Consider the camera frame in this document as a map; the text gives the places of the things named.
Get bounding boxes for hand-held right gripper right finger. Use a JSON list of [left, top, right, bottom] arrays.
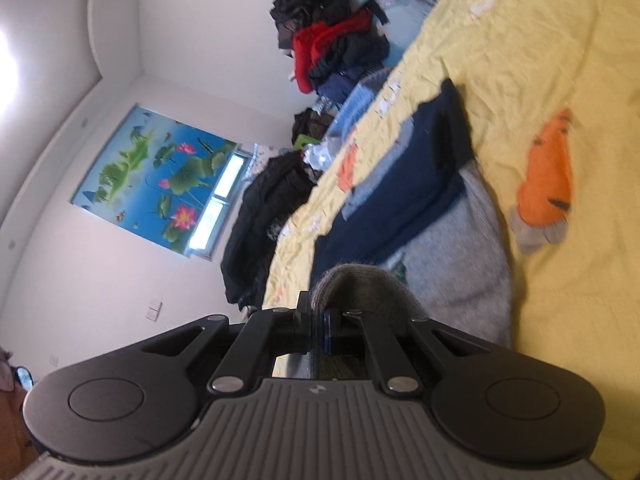
[[322, 309, 502, 395]]

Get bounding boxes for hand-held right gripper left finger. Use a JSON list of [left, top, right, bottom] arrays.
[[140, 290, 322, 395]]

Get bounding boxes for grey sweater with navy sleeves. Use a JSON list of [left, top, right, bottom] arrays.
[[309, 77, 516, 382]]

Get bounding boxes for black jacket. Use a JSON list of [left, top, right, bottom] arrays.
[[220, 152, 327, 307]]

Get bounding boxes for white plastic bag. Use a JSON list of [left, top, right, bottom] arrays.
[[300, 142, 334, 172]]

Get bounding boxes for window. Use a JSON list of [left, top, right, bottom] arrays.
[[187, 144, 257, 262]]

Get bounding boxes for light blue knit cloth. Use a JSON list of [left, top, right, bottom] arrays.
[[324, 67, 397, 142]]

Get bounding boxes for lotus print window blind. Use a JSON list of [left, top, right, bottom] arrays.
[[69, 104, 239, 257]]

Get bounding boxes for navy blue garment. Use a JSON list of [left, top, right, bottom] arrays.
[[315, 67, 377, 107]]

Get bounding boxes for black padded garment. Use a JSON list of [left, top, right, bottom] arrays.
[[309, 34, 391, 87]]

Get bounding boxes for black eyeglasses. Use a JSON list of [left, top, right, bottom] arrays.
[[0, 364, 35, 392]]

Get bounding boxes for red garment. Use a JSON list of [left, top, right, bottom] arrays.
[[291, 10, 374, 94]]

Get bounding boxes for person's face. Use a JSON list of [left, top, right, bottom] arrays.
[[0, 347, 39, 472]]

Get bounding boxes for yellow printed bedspread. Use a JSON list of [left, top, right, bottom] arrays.
[[262, 0, 640, 480]]

